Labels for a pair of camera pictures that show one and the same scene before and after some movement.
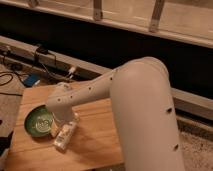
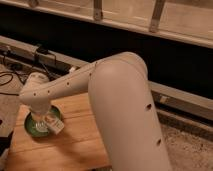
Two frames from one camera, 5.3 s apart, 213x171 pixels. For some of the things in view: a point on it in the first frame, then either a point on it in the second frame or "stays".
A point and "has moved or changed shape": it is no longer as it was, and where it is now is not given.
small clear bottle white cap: [66, 133] has moved or changed shape
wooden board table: [94, 143] stays
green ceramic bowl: [38, 121] stays
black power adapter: [42, 50] stays
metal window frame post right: [156, 16] stays
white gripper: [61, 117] → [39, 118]
